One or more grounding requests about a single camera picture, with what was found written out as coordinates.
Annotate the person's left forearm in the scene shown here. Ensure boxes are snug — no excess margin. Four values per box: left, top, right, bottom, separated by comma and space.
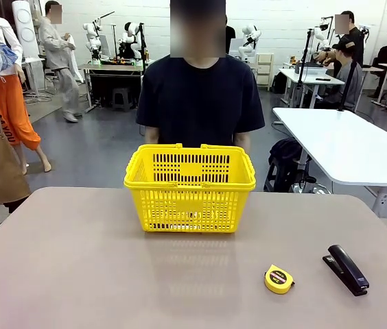
233, 132, 252, 154

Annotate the person's right forearm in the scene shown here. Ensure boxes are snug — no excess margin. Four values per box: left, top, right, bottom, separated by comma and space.
144, 125, 160, 145

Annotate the yellow plastic shopping basket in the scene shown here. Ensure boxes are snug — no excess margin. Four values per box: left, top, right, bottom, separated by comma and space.
124, 143, 257, 234

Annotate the person in navy t-shirt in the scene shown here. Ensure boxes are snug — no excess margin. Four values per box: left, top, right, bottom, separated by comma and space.
135, 0, 266, 147

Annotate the background person in black shirt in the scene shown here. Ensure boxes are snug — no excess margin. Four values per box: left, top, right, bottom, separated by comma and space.
226, 23, 237, 56

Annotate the seated person in grey sweater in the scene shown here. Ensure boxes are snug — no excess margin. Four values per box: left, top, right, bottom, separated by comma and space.
323, 41, 364, 112

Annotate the person in grey hoodie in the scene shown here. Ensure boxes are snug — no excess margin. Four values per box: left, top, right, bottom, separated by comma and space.
38, 0, 84, 123

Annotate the standing person in black clothes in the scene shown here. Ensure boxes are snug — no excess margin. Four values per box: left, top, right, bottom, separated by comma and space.
330, 10, 366, 69

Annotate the black stool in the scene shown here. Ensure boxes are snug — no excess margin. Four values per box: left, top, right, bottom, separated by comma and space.
263, 160, 299, 193

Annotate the black backpack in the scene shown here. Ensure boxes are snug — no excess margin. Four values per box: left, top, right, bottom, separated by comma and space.
268, 137, 305, 172

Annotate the grey plastic stool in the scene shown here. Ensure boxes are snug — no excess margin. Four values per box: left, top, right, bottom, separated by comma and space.
112, 87, 133, 111

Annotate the white drawer cabinet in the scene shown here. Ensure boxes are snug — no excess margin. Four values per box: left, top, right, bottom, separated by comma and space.
255, 53, 274, 92

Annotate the white background desk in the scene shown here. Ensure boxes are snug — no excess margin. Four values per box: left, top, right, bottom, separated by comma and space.
278, 67, 346, 109

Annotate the black and white background robot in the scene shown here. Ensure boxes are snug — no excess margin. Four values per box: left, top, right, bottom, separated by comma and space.
117, 22, 145, 61

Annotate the large white table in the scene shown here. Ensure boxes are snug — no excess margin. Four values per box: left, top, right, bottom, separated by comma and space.
272, 107, 387, 219

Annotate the yellow tape measure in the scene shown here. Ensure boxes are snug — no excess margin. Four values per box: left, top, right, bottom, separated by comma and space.
264, 263, 296, 294

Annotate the thin black stand pole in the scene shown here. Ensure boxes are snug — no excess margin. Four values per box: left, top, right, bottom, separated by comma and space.
297, 29, 315, 88

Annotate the white background robot on workbench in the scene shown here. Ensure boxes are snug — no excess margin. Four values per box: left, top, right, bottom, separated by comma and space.
82, 12, 104, 66

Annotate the black office chair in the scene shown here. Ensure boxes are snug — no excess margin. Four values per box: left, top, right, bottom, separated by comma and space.
43, 54, 60, 96

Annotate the black stapler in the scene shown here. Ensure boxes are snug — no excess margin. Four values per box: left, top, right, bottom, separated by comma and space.
322, 244, 370, 297

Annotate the mannequin in orange trousers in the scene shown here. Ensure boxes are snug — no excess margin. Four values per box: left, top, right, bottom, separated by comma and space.
0, 15, 52, 174

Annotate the white tower air conditioner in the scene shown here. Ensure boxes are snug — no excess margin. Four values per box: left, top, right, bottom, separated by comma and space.
11, 0, 40, 59

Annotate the tall black camera pole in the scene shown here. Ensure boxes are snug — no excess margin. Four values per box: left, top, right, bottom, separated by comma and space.
337, 29, 369, 112

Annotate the white background robot with camera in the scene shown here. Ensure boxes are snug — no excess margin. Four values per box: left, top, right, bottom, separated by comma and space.
312, 15, 336, 58

